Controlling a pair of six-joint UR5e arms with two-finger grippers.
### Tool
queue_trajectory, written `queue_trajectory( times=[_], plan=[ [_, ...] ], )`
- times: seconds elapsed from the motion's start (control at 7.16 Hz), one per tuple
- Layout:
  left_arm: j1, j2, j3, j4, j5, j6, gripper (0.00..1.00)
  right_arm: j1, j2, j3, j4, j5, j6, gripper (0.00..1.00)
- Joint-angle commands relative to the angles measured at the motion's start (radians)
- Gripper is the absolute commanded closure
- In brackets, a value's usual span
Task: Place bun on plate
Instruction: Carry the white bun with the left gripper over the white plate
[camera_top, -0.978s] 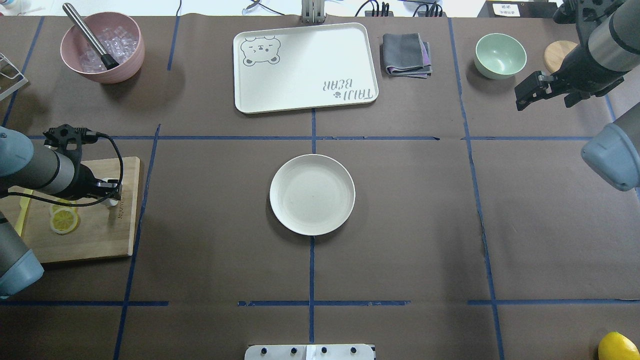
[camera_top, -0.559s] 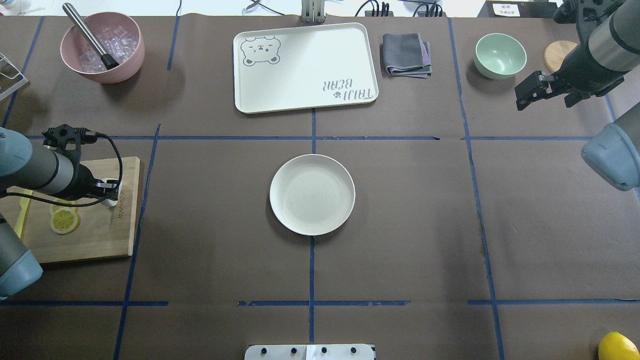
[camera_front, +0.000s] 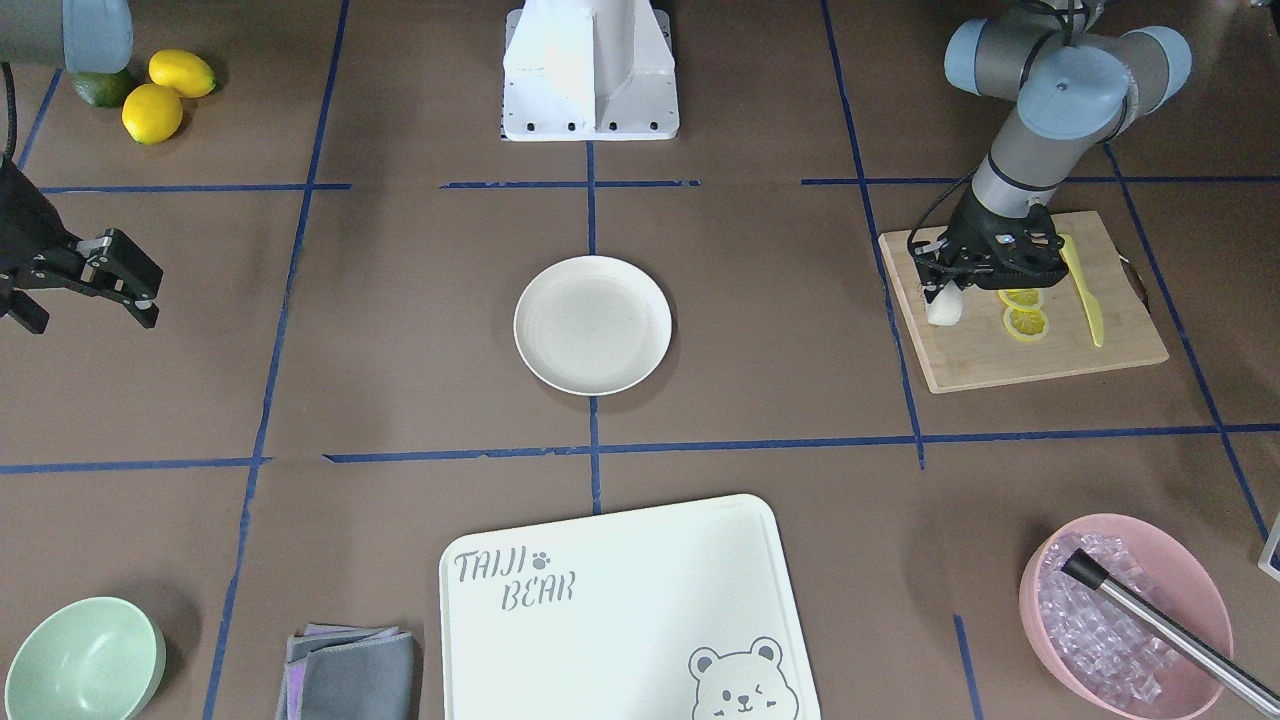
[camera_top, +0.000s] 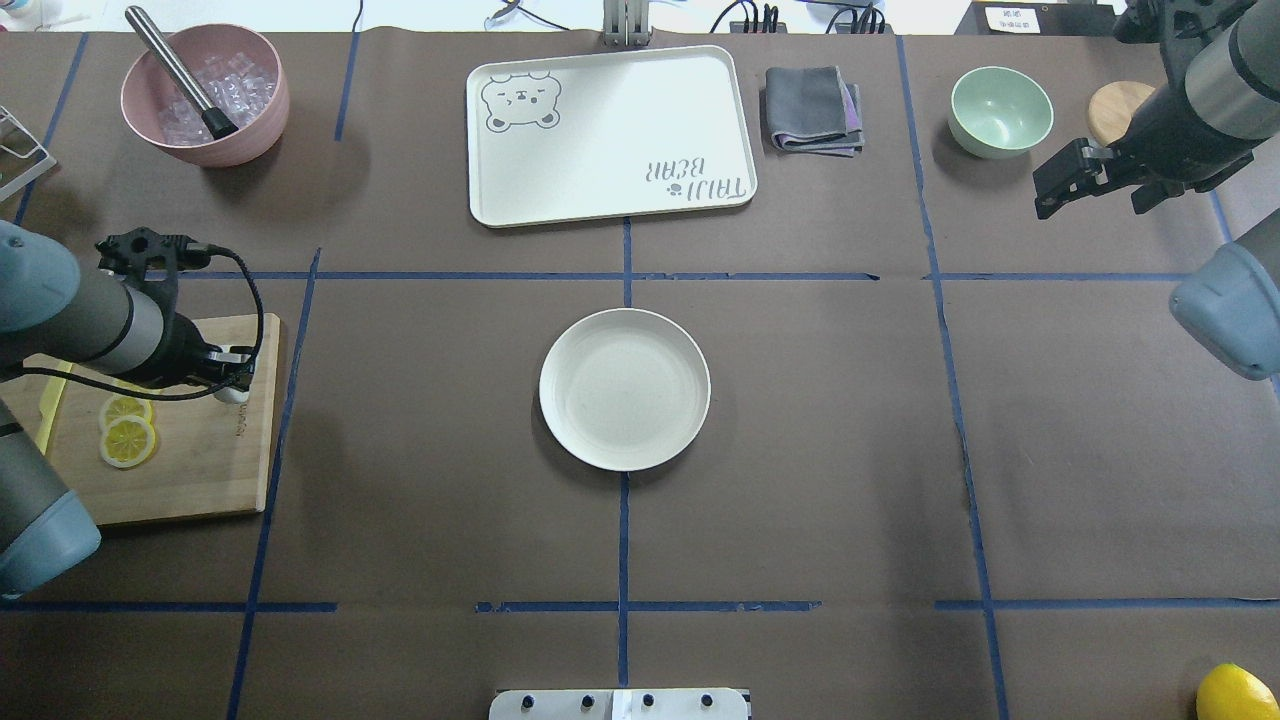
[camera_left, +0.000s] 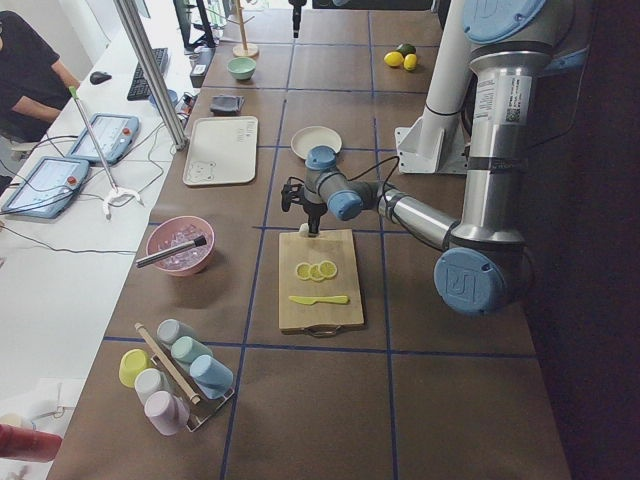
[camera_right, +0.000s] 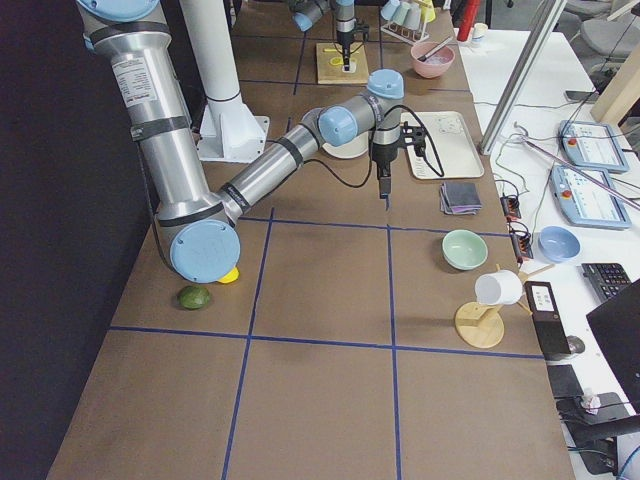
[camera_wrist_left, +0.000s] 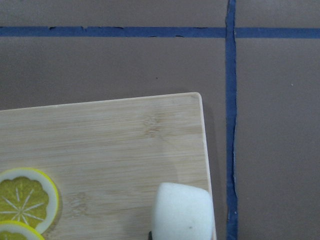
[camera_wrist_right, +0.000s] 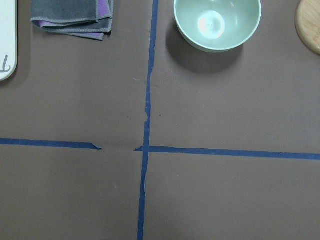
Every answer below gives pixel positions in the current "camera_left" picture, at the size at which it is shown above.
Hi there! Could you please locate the wooden mug stand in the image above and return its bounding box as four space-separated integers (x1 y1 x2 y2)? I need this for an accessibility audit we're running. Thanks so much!
232 0 259 58

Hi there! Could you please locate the grey-blue cup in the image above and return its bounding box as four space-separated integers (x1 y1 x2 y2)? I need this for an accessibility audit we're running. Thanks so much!
156 318 199 347

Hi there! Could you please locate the white grabber stick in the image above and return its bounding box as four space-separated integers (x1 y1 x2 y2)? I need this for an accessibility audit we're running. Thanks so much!
69 86 142 220

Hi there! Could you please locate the lemon slice bottom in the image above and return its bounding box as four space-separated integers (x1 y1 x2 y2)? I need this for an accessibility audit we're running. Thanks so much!
318 260 338 279

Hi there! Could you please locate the white bear tray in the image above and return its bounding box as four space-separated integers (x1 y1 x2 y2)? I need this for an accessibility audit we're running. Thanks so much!
183 116 259 187

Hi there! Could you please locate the metal black-tipped stirrer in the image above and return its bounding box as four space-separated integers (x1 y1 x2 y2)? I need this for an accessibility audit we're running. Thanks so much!
135 235 207 268

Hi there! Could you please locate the white cup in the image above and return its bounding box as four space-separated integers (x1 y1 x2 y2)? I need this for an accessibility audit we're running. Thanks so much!
134 368 174 405

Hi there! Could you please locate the yellow plastic knife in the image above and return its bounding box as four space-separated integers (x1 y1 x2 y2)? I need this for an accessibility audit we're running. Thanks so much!
288 295 350 306

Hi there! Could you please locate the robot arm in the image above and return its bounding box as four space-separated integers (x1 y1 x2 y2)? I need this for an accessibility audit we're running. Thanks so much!
281 1 594 315

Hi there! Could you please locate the bamboo cutting board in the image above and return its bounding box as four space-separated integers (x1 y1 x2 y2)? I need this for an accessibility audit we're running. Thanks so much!
278 229 364 336

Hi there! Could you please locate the pink bowl with ice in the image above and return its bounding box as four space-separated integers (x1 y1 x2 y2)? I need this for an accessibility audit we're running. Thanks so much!
146 216 215 277

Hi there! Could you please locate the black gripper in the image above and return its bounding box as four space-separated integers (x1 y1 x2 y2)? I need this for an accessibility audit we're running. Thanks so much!
281 176 328 237

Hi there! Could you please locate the yellow lemon lower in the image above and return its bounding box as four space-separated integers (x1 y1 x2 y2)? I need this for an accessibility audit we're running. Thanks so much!
403 53 418 72

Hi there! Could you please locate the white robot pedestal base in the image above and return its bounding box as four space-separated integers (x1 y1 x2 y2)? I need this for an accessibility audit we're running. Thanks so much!
395 0 471 174

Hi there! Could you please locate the aluminium frame post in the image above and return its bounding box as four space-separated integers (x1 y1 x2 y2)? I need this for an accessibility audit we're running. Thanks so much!
114 0 188 151

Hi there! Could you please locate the blue teach pendant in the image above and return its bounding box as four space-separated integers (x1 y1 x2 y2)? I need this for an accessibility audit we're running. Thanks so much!
66 113 140 165
1 157 90 219

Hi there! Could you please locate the lemon slice top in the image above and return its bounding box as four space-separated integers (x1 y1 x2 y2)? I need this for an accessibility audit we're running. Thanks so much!
295 262 311 281

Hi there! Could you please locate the light blue cup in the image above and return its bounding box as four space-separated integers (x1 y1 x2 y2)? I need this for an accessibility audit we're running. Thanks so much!
189 355 234 399

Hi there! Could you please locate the pink cup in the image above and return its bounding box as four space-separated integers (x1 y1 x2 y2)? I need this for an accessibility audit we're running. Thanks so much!
144 391 189 436

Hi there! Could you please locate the black computer mouse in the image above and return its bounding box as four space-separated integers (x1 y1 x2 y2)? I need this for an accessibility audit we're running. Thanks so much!
89 71 112 85

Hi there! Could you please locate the black keyboard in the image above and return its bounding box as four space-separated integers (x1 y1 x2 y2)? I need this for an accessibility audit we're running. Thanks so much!
126 47 171 102

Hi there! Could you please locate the grey folded cloth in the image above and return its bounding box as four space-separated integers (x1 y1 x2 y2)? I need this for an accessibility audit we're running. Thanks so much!
209 95 245 117

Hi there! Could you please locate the red bottle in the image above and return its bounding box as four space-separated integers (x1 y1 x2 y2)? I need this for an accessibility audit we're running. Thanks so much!
1 424 62 462

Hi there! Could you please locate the white wire cup rack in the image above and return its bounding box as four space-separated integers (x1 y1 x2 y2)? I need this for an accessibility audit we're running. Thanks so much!
151 353 235 432

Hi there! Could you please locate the yellow lemon upper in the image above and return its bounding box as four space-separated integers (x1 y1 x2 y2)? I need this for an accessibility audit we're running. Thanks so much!
383 51 404 68

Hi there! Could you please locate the mint green cup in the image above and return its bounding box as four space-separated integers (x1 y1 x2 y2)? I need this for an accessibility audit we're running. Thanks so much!
171 336 213 365

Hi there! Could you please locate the yellow cup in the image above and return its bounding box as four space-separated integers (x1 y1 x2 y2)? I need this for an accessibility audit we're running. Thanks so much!
118 349 151 388

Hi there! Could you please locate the green lime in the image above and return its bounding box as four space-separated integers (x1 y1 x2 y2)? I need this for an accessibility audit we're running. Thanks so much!
395 43 416 57

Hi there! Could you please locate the mint green bowl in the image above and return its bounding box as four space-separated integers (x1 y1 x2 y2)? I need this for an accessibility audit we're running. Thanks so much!
227 57 257 81

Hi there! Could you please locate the yellow lemon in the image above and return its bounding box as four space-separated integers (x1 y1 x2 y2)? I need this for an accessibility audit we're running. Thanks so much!
403 53 418 72
383 51 404 68

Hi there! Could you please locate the person in black shirt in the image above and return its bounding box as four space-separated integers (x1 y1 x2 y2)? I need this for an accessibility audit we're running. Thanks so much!
1 10 80 142

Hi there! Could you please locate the blue teach pendant near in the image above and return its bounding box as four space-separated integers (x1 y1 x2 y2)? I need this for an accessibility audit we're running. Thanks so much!
1 157 90 219

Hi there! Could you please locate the blue teach pendant far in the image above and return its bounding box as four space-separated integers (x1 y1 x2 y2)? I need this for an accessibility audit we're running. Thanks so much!
66 113 140 165

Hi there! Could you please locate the cream round plate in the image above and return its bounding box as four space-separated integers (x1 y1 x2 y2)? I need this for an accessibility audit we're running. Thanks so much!
290 125 342 160

